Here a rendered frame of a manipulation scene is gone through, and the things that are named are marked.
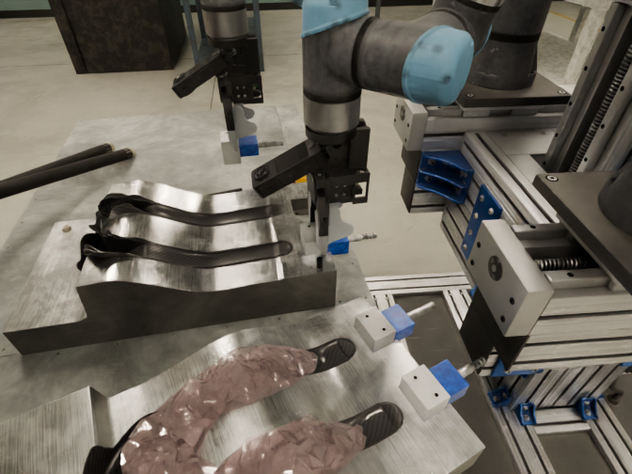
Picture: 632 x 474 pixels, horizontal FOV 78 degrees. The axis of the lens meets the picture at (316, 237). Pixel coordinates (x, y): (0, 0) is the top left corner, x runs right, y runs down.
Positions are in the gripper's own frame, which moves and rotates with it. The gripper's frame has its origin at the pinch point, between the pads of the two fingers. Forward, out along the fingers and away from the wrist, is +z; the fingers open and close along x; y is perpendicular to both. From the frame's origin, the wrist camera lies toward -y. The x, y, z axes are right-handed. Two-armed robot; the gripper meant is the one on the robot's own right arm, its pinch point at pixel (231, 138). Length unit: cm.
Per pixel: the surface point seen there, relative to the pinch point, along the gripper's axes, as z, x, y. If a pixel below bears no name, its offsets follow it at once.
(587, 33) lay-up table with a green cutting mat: 31, 167, 236
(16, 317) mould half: 8.9, -33.5, -34.5
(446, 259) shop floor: 95, 44, 92
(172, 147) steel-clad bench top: 15.0, 28.5, -17.8
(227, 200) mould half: 6.6, -12.8, -2.3
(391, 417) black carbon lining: 10, -58, 16
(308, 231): 3.3, -29.1, 11.2
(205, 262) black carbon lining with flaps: 7.0, -29.3, -6.3
